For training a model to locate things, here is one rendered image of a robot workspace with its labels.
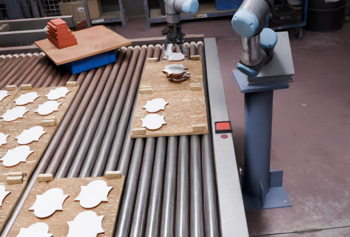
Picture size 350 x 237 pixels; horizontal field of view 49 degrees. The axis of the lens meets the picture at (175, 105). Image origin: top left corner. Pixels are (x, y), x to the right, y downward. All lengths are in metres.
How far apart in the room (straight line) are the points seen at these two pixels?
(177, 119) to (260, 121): 0.71
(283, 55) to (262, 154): 0.65
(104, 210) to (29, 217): 0.26
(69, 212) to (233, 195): 0.58
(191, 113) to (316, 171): 1.43
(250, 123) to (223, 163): 0.88
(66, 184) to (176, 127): 0.54
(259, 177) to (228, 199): 1.24
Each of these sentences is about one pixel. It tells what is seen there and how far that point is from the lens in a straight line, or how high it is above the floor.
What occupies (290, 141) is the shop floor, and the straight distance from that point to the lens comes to 3.32.
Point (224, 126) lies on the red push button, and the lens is 1.76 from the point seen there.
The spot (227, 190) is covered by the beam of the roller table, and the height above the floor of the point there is 0.91.
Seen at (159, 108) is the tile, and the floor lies 0.95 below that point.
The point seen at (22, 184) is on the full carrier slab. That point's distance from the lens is 1.63.
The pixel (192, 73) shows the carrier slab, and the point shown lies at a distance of 2.26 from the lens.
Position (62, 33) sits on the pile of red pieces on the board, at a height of 1.13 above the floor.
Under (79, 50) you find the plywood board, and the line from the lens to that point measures 2.54.
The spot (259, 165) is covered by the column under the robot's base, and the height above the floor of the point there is 0.28.
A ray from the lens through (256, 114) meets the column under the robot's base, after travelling 2.36.
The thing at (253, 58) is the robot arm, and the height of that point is 1.12.
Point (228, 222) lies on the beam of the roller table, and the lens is 1.33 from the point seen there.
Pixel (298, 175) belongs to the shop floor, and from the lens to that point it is 2.98.
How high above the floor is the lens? 1.88
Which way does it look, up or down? 29 degrees down
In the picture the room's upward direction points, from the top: 5 degrees counter-clockwise
